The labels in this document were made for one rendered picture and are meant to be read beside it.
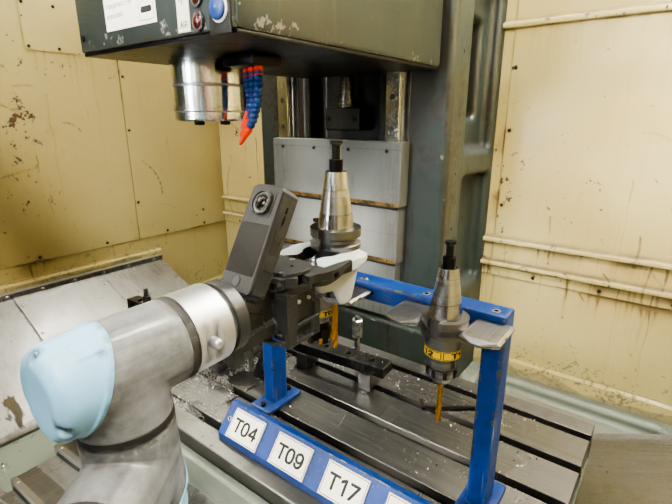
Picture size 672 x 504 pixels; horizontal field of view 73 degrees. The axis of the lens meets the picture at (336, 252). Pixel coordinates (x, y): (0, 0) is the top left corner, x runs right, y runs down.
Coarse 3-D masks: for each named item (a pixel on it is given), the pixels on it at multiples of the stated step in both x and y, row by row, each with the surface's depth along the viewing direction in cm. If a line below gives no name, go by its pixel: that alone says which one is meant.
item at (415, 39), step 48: (96, 0) 80; (240, 0) 62; (288, 0) 68; (336, 0) 77; (384, 0) 88; (432, 0) 103; (96, 48) 84; (144, 48) 77; (192, 48) 77; (240, 48) 77; (288, 48) 77; (336, 48) 80; (384, 48) 91; (432, 48) 106
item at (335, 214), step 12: (324, 180) 54; (336, 180) 53; (324, 192) 54; (336, 192) 53; (348, 192) 54; (324, 204) 54; (336, 204) 53; (348, 204) 54; (324, 216) 54; (336, 216) 53; (348, 216) 54; (324, 228) 54; (336, 228) 54; (348, 228) 54
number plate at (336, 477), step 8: (328, 464) 72; (336, 464) 71; (328, 472) 71; (336, 472) 71; (344, 472) 70; (352, 472) 70; (328, 480) 71; (336, 480) 70; (344, 480) 70; (352, 480) 69; (360, 480) 68; (368, 480) 68; (320, 488) 71; (328, 488) 70; (336, 488) 70; (344, 488) 69; (352, 488) 68; (360, 488) 68; (368, 488) 67; (328, 496) 70; (336, 496) 69; (344, 496) 68; (352, 496) 68; (360, 496) 67
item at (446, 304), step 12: (444, 276) 58; (456, 276) 58; (444, 288) 58; (456, 288) 58; (432, 300) 60; (444, 300) 58; (456, 300) 58; (432, 312) 60; (444, 312) 58; (456, 312) 59
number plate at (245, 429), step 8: (240, 416) 84; (248, 416) 83; (232, 424) 84; (240, 424) 83; (248, 424) 82; (256, 424) 81; (264, 424) 81; (232, 432) 83; (240, 432) 82; (248, 432) 81; (256, 432) 81; (240, 440) 81; (248, 440) 81; (256, 440) 80; (248, 448) 80; (256, 448) 79
